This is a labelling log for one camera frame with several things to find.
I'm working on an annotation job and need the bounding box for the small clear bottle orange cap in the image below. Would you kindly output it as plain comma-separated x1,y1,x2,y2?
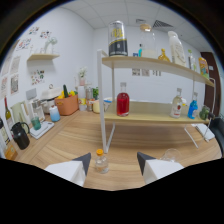
94,148,110,175

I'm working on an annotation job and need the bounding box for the blue liquid bottle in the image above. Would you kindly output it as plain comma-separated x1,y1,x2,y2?
187,92,199,120

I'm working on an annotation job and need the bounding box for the large white milk bottle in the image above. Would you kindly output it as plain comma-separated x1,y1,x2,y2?
167,30,187,68

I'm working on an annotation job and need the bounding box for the green cup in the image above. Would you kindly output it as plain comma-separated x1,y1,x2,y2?
30,115,42,131

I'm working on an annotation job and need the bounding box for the yellow cup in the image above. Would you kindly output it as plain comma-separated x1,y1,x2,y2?
92,99,101,114

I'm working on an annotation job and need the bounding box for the clear glass with ice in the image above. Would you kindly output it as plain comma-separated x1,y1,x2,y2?
159,148,183,164

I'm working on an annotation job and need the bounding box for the white kitchen scale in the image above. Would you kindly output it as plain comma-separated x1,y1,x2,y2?
29,120,55,140

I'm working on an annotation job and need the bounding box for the white and blue small bottle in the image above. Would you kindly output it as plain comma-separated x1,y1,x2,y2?
48,105,61,123

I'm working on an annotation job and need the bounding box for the white notebook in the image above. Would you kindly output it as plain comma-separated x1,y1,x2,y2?
194,123,216,143

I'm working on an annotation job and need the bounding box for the black kettle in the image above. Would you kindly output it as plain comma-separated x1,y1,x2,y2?
10,121,31,151

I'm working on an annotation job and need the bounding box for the orange box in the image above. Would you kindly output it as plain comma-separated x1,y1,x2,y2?
3,143,18,161

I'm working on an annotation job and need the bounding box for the clear bottle red apple label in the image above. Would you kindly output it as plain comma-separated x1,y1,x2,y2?
169,87,184,120

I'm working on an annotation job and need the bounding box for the orange storage basket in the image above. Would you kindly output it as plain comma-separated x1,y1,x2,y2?
54,94,80,117

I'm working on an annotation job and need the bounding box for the black chair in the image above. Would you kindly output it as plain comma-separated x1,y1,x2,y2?
208,116,224,158

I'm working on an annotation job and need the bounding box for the red liquid glass bottle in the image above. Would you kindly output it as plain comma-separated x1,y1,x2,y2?
116,82,130,118

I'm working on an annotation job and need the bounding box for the green glass jar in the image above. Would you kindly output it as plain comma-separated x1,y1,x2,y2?
199,105,211,121

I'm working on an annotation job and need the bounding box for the green cucumber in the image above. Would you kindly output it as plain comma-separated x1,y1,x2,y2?
62,84,70,99

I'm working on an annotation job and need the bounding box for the green potted plant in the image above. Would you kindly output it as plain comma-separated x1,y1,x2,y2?
91,86,100,101

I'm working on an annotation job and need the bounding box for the green wine bottle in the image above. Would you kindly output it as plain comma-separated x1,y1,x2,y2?
3,96,13,122

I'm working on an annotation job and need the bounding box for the white vase with flowers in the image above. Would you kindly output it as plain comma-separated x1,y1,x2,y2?
78,66,88,87

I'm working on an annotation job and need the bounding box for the brown door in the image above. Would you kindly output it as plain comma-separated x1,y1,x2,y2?
199,51,222,118

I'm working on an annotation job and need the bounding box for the two-tier wood and white rack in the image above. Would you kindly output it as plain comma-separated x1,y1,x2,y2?
96,49,217,154

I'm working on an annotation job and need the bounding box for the yellow snack can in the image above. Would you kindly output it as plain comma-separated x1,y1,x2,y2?
198,56,211,80

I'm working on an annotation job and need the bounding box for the amber round bottle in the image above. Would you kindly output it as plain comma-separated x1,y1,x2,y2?
157,48,171,63

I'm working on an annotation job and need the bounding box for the clear bottle green cap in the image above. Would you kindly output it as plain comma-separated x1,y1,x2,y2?
186,49,198,72

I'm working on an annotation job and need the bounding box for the small teal bottle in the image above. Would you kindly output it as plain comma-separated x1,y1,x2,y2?
137,43,144,58

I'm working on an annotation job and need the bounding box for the white figurine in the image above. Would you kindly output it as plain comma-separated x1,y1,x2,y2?
43,36,58,55

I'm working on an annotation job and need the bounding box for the tall black and yellow can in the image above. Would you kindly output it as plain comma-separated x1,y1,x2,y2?
107,20,129,57

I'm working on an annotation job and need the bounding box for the ceiling air vent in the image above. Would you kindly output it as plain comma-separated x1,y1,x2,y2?
152,19,174,29

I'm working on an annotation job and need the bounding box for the grey wall socket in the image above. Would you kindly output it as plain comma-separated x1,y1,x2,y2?
25,88,38,101

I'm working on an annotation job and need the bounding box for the wooden wall shelf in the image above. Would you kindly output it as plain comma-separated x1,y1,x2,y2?
27,53,61,62

